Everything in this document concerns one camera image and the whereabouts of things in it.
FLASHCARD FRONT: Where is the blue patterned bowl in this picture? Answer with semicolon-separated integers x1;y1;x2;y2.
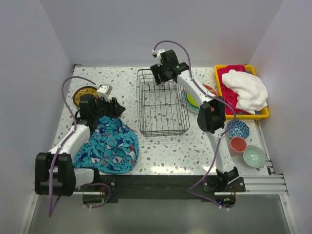
226;120;250;139

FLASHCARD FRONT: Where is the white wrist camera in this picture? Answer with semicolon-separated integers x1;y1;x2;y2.
152;49;166;66
97;84;113;100

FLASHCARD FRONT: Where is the pink cup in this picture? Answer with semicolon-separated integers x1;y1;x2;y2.
230;136;247;153

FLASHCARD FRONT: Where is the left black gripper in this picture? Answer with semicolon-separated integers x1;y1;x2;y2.
92;96;125;119

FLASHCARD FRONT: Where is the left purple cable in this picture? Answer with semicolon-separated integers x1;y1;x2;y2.
48;76;112;217

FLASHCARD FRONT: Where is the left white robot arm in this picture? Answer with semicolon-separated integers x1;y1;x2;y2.
35;94;126;196

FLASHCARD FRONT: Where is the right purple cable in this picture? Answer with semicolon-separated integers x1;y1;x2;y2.
153;40;238;210

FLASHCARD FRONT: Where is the green red plate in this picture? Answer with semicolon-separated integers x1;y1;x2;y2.
184;83;218;114

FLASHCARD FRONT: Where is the purple cable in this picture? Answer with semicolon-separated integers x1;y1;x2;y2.
48;76;112;217
153;40;238;210

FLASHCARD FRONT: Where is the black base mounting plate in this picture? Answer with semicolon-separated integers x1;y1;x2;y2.
75;175;246;208

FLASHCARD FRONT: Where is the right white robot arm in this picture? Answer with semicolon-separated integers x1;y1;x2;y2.
151;49;239;192

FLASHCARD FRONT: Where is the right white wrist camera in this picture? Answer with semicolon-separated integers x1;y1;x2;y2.
152;49;166;66

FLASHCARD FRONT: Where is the pink red cloth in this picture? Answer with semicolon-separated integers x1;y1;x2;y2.
214;64;256;119

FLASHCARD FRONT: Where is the yellow brown plate far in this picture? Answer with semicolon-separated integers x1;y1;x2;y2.
73;86;98;107

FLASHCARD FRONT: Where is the pale green bowl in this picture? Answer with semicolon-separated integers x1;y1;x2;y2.
242;145;266;169

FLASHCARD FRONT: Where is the white towel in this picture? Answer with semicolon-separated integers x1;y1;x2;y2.
222;69;268;115

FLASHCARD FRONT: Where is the white beige mug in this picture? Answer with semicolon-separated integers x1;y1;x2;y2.
156;82;165;87

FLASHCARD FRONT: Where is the wire dish rack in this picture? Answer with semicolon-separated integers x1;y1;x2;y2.
136;69;190;137

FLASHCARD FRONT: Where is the aluminium front rail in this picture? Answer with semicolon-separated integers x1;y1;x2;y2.
73;175;287;195

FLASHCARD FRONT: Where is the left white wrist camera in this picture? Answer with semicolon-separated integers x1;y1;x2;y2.
97;84;113;100

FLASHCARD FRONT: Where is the blue shark print cloth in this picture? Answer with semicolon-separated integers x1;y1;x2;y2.
73;117;139;175

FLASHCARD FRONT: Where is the yellow plastic bin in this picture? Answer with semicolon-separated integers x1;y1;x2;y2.
214;64;270;121

